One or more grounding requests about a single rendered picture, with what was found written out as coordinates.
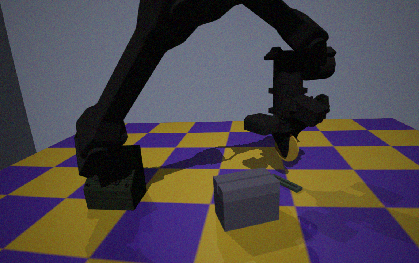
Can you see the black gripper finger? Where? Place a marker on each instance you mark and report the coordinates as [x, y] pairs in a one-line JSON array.
[[297, 128], [282, 138]]

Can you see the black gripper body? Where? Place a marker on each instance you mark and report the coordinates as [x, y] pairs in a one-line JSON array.
[[264, 124]]

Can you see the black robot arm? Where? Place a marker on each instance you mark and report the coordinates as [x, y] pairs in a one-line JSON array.
[[165, 24]]

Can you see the dark gold round disc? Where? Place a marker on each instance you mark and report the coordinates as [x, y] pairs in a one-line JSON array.
[[293, 150]]

